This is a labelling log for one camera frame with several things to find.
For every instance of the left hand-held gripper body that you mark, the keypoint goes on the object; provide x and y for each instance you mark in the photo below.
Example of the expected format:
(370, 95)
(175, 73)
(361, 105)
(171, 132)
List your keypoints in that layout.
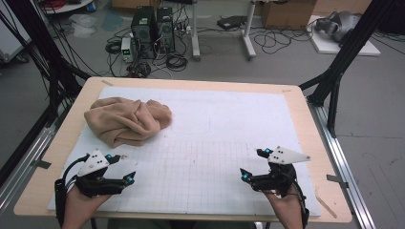
(95, 183)

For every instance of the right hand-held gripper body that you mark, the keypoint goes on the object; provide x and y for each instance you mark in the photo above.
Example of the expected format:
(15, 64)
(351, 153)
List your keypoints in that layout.
(277, 181)

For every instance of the tan towel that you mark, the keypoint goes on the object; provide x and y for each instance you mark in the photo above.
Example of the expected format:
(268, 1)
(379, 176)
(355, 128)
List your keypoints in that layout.
(127, 120)

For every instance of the person's right hand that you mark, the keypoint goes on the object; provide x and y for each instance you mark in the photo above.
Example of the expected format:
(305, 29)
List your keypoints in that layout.
(286, 206)

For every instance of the person's left hand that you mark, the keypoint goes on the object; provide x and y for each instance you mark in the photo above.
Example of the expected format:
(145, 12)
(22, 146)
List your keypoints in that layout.
(81, 206)

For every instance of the thin wooden strip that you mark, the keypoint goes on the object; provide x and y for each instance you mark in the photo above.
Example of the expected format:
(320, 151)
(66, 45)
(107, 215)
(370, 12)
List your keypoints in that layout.
(326, 206)

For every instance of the white grid mat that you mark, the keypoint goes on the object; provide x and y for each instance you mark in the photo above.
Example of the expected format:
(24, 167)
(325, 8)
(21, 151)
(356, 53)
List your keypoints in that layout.
(223, 111)

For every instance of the white power supply unit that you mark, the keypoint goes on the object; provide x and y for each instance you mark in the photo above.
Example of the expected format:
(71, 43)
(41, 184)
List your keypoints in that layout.
(126, 49)

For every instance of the white floor board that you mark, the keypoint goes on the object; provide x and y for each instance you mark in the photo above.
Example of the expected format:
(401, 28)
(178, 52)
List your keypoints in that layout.
(328, 47)

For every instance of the large black computer tower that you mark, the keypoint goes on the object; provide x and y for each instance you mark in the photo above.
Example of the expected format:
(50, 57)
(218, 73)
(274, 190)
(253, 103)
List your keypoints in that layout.
(143, 31)

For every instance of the black flat device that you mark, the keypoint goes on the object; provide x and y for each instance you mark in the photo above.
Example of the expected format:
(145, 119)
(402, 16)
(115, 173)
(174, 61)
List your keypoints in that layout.
(230, 22)

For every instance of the clear plastic bag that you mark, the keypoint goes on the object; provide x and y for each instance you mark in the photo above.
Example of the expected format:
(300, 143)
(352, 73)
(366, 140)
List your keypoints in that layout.
(82, 24)

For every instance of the slim black computer tower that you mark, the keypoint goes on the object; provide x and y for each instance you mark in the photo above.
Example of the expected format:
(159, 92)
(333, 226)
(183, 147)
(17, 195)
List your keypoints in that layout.
(165, 30)

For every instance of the brown cardboard box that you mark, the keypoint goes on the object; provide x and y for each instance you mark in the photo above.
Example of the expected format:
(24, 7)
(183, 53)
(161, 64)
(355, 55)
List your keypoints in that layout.
(286, 14)

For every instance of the grey rounded device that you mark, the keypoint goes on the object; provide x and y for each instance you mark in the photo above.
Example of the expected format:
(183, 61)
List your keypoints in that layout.
(339, 25)

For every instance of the white round table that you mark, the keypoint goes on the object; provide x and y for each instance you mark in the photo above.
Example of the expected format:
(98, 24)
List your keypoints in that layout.
(70, 7)

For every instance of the grey metal bracket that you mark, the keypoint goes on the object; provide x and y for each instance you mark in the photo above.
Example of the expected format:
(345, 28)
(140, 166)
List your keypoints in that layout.
(336, 179)
(42, 164)

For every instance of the aluminium rail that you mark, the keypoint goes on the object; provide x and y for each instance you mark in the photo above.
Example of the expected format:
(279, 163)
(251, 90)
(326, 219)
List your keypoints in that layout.
(28, 159)
(344, 165)

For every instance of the black metal frame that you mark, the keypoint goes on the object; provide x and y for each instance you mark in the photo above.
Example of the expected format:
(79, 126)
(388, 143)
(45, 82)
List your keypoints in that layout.
(41, 41)
(350, 44)

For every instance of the white desk frame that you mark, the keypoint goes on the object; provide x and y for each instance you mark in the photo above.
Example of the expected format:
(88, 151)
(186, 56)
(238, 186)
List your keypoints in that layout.
(195, 31)

